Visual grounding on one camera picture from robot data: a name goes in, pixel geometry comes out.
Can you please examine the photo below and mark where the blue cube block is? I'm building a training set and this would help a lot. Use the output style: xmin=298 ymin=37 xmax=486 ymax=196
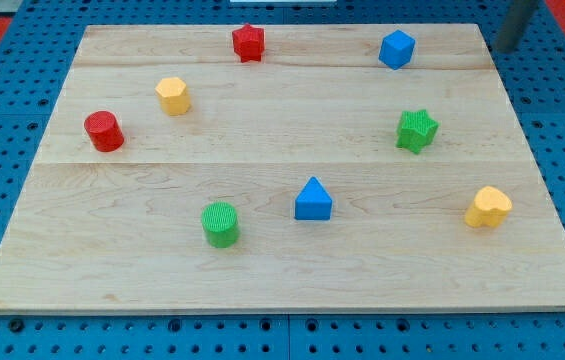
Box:
xmin=378 ymin=30 xmax=416 ymax=70

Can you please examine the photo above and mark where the blue triangle block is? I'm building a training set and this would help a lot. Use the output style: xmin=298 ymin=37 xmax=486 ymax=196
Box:
xmin=294 ymin=177 xmax=333 ymax=221

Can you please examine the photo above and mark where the light wooden board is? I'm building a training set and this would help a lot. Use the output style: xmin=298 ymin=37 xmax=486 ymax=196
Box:
xmin=0 ymin=23 xmax=565 ymax=315

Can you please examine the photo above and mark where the green cylinder block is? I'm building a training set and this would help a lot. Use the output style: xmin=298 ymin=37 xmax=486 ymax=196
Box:
xmin=201 ymin=202 xmax=240 ymax=248

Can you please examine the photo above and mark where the red star block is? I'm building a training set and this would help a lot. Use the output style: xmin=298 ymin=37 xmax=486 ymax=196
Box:
xmin=232 ymin=24 xmax=265 ymax=63

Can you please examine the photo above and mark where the yellow hexagon block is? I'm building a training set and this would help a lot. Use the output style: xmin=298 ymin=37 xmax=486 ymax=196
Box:
xmin=155 ymin=77 xmax=191 ymax=116

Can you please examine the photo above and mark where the green star block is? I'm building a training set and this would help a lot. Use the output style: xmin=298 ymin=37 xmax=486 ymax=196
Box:
xmin=396 ymin=109 xmax=439 ymax=154

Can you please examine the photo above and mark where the red cylinder block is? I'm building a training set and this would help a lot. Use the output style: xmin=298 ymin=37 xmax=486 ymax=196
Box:
xmin=84 ymin=111 xmax=124 ymax=152

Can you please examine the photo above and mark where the yellow heart block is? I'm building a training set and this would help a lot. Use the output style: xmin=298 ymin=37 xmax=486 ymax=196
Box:
xmin=464 ymin=186 xmax=513 ymax=228

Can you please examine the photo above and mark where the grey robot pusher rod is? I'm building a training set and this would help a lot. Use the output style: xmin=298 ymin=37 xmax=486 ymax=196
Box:
xmin=492 ymin=0 xmax=539 ymax=53

